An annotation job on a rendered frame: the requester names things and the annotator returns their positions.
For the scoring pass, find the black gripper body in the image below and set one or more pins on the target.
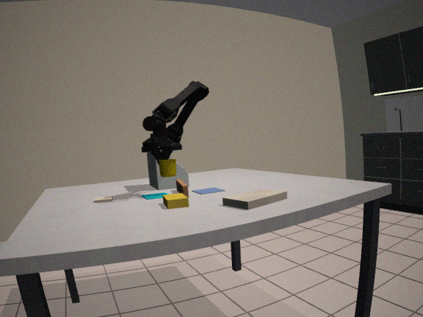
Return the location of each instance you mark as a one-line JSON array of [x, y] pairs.
[[165, 147]]

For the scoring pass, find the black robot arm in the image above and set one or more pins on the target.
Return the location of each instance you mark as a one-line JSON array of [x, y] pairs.
[[168, 111]]

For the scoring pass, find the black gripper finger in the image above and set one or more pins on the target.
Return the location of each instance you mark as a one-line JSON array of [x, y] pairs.
[[157, 156], [165, 155]]

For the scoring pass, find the yellow rectangular block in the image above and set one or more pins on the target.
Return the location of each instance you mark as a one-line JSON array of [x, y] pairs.
[[175, 201]]

